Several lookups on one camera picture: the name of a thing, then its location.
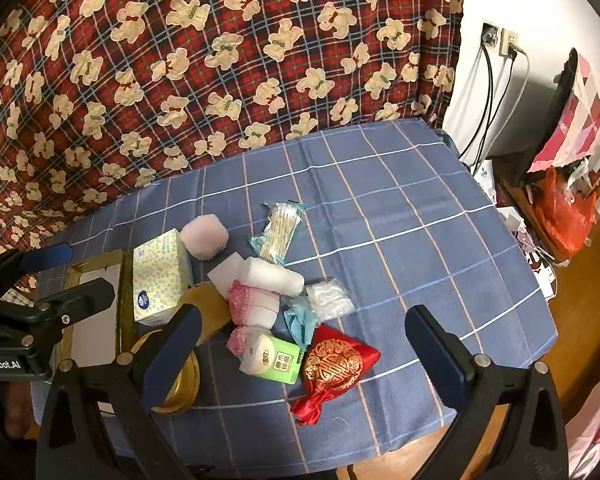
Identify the pink striped white cloth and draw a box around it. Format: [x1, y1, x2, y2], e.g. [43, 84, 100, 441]
[228, 280, 281, 331]

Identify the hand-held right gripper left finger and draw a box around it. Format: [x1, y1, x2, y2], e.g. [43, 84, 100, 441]
[36, 304, 203, 480]

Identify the pink patterned bag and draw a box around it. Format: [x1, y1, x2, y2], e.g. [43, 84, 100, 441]
[530, 55, 600, 173]

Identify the fluffy white cloth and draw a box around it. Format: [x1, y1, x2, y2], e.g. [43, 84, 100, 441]
[180, 212, 229, 261]

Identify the white wall socket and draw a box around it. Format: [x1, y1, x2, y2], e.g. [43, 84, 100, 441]
[481, 19, 501, 48]
[500, 27, 520, 58]

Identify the red plaid bear-print blanket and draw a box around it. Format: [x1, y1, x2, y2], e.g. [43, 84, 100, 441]
[0, 0, 466, 261]

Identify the onion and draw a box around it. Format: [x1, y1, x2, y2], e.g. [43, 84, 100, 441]
[290, 324, 382, 428]

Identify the white cable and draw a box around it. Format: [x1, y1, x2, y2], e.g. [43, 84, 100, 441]
[480, 50, 531, 161]

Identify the pale blue-dotted tissue box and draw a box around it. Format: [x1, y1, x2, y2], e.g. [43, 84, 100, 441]
[132, 228, 195, 325]

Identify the clear bag of cotton pads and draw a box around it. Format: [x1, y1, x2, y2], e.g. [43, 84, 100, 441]
[305, 280, 355, 321]

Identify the gold rectangular tray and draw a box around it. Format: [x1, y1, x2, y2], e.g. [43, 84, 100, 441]
[62, 250, 136, 416]

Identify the orange plastic bag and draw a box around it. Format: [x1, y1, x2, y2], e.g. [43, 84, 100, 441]
[535, 167, 597, 261]

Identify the white gauze roll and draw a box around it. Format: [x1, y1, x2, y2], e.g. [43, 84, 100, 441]
[240, 256, 305, 296]

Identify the white paper roll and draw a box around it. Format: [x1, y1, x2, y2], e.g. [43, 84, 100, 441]
[239, 330, 275, 376]

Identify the cotton swab pack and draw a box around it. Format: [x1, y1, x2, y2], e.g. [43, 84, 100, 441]
[250, 201, 307, 267]

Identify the black cable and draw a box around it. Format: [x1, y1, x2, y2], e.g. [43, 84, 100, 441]
[460, 40, 497, 161]

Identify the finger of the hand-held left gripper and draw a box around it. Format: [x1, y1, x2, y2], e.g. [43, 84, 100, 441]
[0, 244, 74, 306]
[0, 279, 116, 356]

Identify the green tissue pack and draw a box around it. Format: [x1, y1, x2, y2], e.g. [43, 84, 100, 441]
[260, 335, 303, 386]

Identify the pink floral cloth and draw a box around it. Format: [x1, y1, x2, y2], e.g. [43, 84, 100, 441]
[565, 375, 600, 480]

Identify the white checked cloth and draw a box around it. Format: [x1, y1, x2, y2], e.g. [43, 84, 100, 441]
[0, 285, 36, 308]

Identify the white sponge block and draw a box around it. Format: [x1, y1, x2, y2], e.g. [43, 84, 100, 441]
[207, 252, 251, 301]

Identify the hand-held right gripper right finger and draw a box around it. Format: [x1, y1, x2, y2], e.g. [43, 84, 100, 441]
[405, 304, 566, 480]

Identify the teal face mask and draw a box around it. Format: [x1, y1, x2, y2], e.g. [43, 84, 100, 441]
[282, 297, 321, 351]

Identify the person's left forearm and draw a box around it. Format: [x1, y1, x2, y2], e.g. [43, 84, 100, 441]
[4, 385, 33, 441]

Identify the black monitor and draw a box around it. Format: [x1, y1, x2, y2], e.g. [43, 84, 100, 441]
[490, 47, 578, 188]

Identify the small pink striped cloth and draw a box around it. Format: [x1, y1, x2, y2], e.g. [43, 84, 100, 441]
[227, 326, 253, 361]

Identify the blue checked tablecloth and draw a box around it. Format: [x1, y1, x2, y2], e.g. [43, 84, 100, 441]
[30, 119, 558, 480]

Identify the pile of small white cartons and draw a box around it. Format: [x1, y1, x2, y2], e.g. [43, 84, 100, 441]
[472, 159, 558, 301]

